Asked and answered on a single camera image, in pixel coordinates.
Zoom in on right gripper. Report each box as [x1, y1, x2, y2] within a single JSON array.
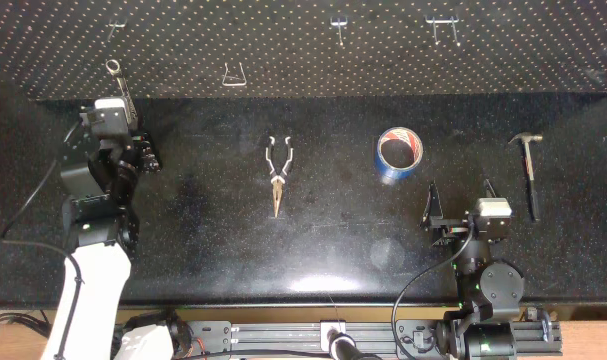
[[421, 178, 500, 248]]

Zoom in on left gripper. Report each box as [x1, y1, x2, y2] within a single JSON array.
[[131, 131, 163, 175]]

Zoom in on wrench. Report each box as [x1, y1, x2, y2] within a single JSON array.
[[104, 58, 140, 127]]

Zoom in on black and white pliers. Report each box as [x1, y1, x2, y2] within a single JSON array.
[[264, 134, 296, 220]]

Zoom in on black pegboard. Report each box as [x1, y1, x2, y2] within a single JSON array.
[[0, 0, 607, 101]]

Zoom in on hammer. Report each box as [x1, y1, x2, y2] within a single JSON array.
[[507, 131, 545, 224]]

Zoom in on roll of blue tape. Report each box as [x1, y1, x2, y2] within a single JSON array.
[[374, 125, 425, 185]]

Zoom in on metal hook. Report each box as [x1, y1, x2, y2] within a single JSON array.
[[329, 15, 349, 47], [105, 14, 129, 44], [424, 13, 463, 47], [221, 61, 248, 88]]

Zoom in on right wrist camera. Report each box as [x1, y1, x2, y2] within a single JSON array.
[[474, 196, 514, 220]]

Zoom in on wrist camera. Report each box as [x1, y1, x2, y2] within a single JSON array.
[[85, 96, 135, 139], [474, 196, 514, 220]]

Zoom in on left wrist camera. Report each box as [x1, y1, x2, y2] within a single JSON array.
[[85, 96, 135, 139]]

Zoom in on black cable bundle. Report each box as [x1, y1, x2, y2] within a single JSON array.
[[0, 310, 54, 341]]

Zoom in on mounting rail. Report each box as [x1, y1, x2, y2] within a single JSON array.
[[182, 318, 565, 360]]

